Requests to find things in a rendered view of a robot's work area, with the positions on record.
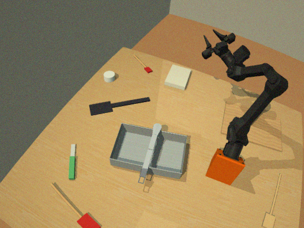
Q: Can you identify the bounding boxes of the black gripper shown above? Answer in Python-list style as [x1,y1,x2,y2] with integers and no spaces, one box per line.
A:
[202,30,236,61]

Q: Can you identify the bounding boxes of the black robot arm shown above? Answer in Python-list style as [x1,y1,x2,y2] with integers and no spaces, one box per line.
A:
[213,41,288,161]

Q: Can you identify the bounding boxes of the white short cylinder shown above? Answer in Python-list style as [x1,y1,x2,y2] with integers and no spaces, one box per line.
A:
[103,71,115,82]

